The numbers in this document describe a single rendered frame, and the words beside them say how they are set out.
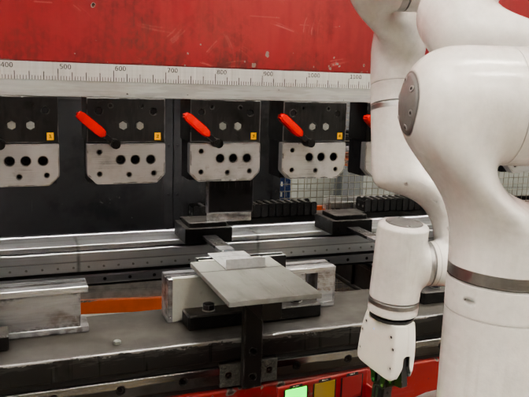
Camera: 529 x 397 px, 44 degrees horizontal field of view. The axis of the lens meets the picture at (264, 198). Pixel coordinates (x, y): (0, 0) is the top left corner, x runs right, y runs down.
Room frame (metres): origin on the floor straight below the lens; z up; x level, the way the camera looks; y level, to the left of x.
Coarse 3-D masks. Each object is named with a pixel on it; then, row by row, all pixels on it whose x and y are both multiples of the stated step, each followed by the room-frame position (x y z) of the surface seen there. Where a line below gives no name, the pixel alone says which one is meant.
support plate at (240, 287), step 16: (208, 272) 1.27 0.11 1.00; (224, 272) 1.27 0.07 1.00; (240, 272) 1.28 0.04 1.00; (256, 272) 1.28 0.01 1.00; (272, 272) 1.28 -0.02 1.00; (288, 272) 1.29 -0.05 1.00; (224, 288) 1.17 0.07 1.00; (240, 288) 1.17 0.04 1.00; (256, 288) 1.17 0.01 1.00; (272, 288) 1.18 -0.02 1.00; (288, 288) 1.18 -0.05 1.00; (304, 288) 1.18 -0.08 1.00; (240, 304) 1.10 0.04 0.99; (256, 304) 1.11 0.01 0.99
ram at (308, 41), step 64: (0, 0) 1.19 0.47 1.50; (64, 0) 1.23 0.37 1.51; (128, 0) 1.27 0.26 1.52; (192, 0) 1.31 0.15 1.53; (256, 0) 1.36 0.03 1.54; (320, 0) 1.41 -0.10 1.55; (512, 0) 1.60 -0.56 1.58; (128, 64) 1.27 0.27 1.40; (192, 64) 1.32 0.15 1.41; (256, 64) 1.36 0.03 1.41; (320, 64) 1.42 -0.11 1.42
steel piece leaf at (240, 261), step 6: (216, 258) 1.36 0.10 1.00; (222, 258) 1.36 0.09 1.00; (228, 258) 1.37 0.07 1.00; (234, 258) 1.37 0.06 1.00; (240, 258) 1.30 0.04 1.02; (246, 258) 1.30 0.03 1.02; (252, 258) 1.31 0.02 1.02; (258, 258) 1.31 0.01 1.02; (264, 258) 1.32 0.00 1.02; (222, 264) 1.32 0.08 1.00; (228, 264) 1.29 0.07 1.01; (234, 264) 1.29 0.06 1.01; (240, 264) 1.30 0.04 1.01; (246, 264) 1.30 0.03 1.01; (252, 264) 1.31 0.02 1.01; (258, 264) 1.31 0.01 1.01; (264, 264) 1.32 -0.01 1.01
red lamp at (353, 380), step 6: (342, 378) 1.16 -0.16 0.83; (348, 378) 1.17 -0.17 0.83; (354, 378) 1.18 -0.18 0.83; (360, 378) 1.18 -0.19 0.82; (342, 384) 1.16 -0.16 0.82; (348, 384) 1.17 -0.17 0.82; (354, 384) 1.18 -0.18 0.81; (360, 384) 1.18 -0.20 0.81; (342, 390) 1.16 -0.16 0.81; (348, 390) 1.17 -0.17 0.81; (354, 390) 1.18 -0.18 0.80; (360, 390) 1.18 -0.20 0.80; (342, 396) 1.16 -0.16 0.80; (348, 396) 1.17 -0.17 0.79; (354, 396) 1.18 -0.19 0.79
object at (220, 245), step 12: (192, 216) 1.64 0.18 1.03; (204, 216) 1.64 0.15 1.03; (180, 228) 1.58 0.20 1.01; (192, 228) 1.55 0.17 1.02; (204, 228) 1.56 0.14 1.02; (216, 228) 1.57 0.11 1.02; (228, 228) 1.58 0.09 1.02; (192, 240) 1.55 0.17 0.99; (204, 240) 1.56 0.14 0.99; (216, 240) 1.51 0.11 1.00; (228, 240) 1.58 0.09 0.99
